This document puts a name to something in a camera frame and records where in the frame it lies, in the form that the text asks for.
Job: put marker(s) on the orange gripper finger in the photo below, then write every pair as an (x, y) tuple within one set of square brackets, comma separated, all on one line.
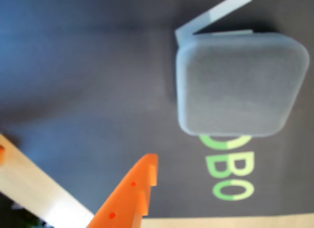
[(127, 201)]

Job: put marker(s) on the grey square usb hub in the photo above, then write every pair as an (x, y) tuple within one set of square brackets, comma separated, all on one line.
[(240, 85)]

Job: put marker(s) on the dark mat with WOWROBO print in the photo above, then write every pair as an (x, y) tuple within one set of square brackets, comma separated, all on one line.
[(86, 65)]

